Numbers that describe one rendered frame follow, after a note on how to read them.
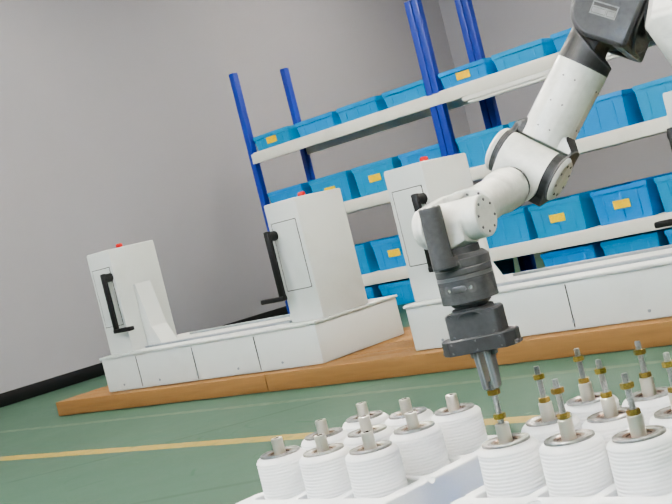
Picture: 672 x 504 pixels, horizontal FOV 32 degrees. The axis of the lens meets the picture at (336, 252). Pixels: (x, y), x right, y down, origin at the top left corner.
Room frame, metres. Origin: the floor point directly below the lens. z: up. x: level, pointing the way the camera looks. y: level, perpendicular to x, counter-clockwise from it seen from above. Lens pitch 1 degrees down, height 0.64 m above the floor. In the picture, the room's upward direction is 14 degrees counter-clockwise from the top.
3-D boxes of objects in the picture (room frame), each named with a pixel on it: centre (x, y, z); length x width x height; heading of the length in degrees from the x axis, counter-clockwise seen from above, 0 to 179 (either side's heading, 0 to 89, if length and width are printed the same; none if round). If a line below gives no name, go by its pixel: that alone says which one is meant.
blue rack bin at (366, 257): (8.64, -0.23, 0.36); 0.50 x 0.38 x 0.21; 137
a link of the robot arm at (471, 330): (1.81, -0.18, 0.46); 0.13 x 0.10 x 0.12; 66
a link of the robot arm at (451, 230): (1.79, -0.18, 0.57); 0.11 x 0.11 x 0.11; 53
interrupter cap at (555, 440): (1.72, -0.27, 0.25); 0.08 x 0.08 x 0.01
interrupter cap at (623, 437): (1.64, -0.35, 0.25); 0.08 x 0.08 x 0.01
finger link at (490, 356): (1.80, -0.19, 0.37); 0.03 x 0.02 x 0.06; 156
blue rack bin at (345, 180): (8.64, -0.23, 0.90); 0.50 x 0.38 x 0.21; 137
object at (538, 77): (7.10, -1.48, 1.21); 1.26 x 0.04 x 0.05; 46
